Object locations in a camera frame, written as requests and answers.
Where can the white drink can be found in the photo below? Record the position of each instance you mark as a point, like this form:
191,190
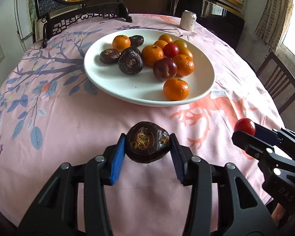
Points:
188,20

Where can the large mandarin front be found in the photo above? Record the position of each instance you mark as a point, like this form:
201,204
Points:
151,54

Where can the wooden chair right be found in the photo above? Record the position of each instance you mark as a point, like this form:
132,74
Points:
279,79

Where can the red cherry tomato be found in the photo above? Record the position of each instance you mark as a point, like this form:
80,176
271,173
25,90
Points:
170,50
245,125

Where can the pink floral tablecloth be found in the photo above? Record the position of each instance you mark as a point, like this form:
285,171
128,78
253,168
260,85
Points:
50,113

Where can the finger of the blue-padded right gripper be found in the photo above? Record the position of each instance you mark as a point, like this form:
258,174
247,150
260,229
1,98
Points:
240,210

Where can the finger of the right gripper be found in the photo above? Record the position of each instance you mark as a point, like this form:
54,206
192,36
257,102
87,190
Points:
262,151
282,138

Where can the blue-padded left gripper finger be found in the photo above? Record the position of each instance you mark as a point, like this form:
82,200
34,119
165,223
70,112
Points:
54,211

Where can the small orange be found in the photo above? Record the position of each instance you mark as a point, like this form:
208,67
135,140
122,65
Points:
165,37
160,43

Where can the yellow-orange small citrus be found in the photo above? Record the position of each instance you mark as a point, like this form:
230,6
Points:
181,44

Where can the dark red plum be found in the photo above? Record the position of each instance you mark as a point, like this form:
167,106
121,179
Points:
164,69

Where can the white oval plate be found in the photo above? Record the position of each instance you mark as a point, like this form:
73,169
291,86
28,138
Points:
143,88

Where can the dark passion fruit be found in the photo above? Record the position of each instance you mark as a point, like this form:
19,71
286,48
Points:
131,49
147,142
130,63
109,56
136,40

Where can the large orange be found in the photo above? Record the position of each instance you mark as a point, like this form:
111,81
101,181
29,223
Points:
185,65

